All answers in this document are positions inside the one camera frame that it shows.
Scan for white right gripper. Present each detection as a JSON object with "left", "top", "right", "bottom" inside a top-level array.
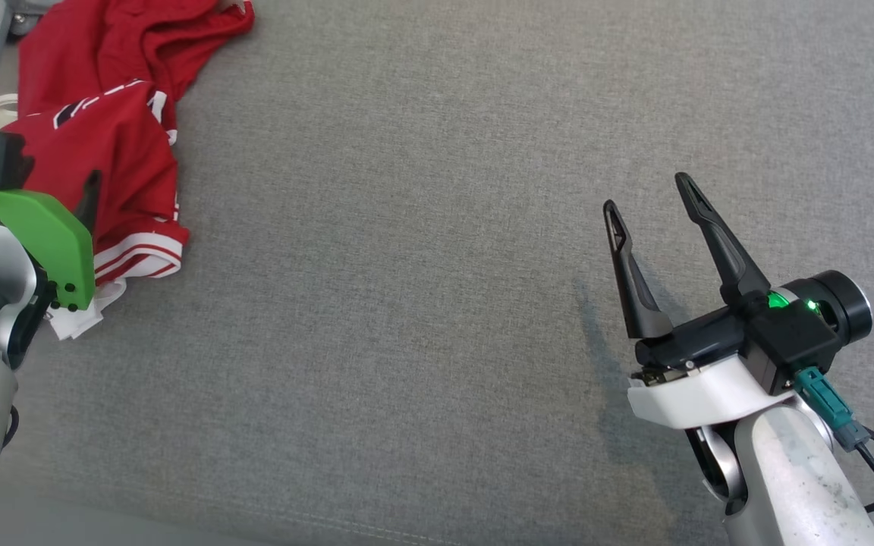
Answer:
[{"left": 603, "top": 172, "right": 806, "bottom": 429}]

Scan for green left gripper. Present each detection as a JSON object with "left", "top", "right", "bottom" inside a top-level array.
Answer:
[{"left": 0, "top": 171, "right": 102, "bottom": 312}]

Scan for black cable with teal connector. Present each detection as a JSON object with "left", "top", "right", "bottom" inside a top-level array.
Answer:
[{"left": 792, "top": 367, "right": 874, "bottom": 528}]

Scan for red shorts with white stripe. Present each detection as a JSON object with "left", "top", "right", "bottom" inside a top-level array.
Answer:
[{"left": 18, "top": 0, "right": 256, "bottom": 122}]

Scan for red and white jersey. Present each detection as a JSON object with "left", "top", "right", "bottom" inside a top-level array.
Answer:
[{"left": 3, "top": 80, "right": 192, "bottom": 342}]

